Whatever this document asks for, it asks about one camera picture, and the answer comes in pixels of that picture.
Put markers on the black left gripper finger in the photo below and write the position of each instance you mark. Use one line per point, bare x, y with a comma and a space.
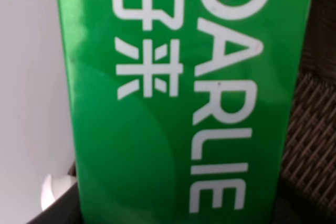
66, 209

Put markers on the blue Darlie toothpaste box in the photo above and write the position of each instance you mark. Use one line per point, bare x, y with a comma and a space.
180, 108

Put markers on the pink bottle white cap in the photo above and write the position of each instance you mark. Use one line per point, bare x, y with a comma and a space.
53, 188

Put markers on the dark brown wicker basket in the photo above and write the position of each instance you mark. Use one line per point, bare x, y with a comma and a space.
306, 191

